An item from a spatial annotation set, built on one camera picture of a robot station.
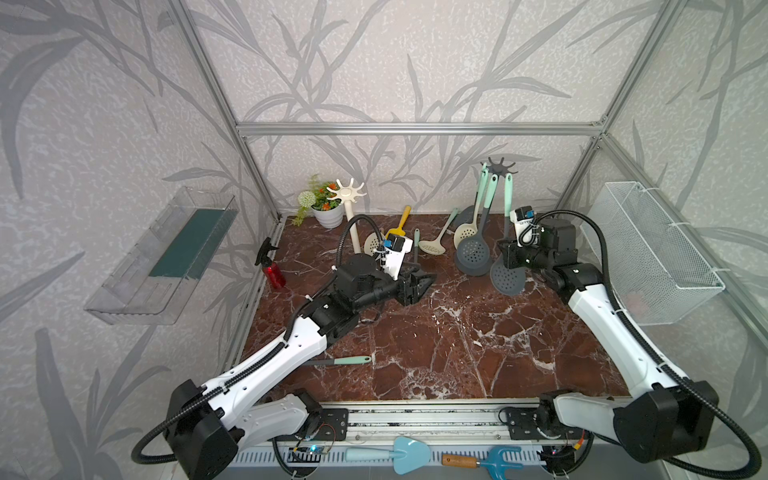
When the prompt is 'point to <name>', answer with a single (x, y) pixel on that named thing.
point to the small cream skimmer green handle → (435, 247)
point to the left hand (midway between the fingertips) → (429, 275)
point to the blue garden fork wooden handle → (493, 463)
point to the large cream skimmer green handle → (472, 230)
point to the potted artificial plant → (328, 212)
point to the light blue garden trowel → (410, 455)
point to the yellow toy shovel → (399, 231)
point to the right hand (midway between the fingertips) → (501, 239)
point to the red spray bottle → (272, 271)
